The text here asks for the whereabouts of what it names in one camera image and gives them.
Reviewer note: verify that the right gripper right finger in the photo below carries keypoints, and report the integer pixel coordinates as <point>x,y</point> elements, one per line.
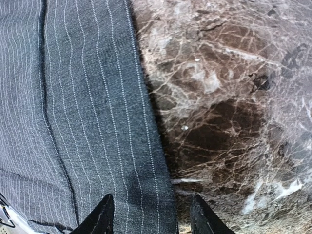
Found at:
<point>204,220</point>

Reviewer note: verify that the black pinstriped long sleeve shirt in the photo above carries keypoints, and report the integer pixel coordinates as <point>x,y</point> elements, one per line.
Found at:
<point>76,121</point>

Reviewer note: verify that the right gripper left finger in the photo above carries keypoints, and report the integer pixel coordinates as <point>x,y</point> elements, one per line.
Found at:
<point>100,220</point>

